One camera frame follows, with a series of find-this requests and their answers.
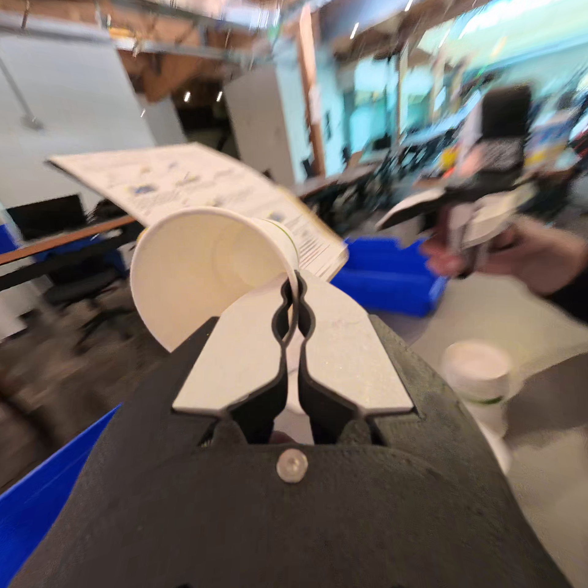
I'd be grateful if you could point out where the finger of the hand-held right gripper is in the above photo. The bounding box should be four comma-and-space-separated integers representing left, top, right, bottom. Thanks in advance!
462, 180, 539, 252
375, 187, 446, 231

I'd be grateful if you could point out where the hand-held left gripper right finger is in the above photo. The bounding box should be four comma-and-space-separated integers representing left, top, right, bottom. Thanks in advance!
294, 270, 415, 445

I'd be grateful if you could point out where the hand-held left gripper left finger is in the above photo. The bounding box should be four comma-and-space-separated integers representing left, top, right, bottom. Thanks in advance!
171, 275, 297, 444

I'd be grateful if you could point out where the blue plastic bin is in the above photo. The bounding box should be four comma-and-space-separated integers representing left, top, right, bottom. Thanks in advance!
0, 404, 122, 588
331, 236, 448, 318

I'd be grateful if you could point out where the white paper cup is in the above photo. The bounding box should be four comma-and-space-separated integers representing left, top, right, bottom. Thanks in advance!
441, 340, 514, 437
130, 207, 304, 414

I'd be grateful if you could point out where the black standing desk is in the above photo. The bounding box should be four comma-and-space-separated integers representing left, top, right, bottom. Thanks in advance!
0, 215, 141, 295

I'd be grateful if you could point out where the person's right hand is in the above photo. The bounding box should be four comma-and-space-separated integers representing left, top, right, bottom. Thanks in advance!
419, 216, 583, 297

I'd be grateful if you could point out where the instruction sheet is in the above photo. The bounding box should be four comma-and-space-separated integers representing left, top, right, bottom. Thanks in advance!
46, 142, 350, 283

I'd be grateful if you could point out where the black monitor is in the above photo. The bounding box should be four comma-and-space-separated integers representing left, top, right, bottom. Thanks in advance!
7, 194, 89, 240

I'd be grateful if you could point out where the wooden post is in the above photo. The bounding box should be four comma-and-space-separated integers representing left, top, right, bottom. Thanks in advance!
298, 5, 325, 180

